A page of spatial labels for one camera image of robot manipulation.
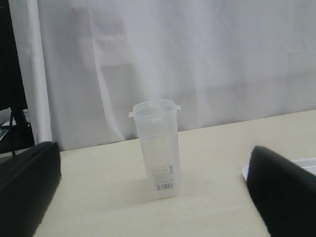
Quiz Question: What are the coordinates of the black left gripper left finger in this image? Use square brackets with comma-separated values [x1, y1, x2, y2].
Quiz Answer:
[0, 142, 61, 237]

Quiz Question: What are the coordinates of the black monitor stand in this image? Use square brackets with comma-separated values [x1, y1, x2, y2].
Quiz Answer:
[0, 0, 35, 154]

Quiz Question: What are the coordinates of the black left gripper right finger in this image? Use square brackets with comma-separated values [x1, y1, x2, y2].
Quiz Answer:
[247, 146, 316, 237]

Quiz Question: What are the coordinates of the white plastic tray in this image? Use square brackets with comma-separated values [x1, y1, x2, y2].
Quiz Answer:
[241, 158, 316, 181]

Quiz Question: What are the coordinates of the clear plastic cup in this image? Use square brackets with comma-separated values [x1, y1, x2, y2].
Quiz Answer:
[129, 99, 181, 198]

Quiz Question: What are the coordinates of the white backdrop curtain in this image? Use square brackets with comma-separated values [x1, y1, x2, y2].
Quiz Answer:
[9, 0, 316, 150]

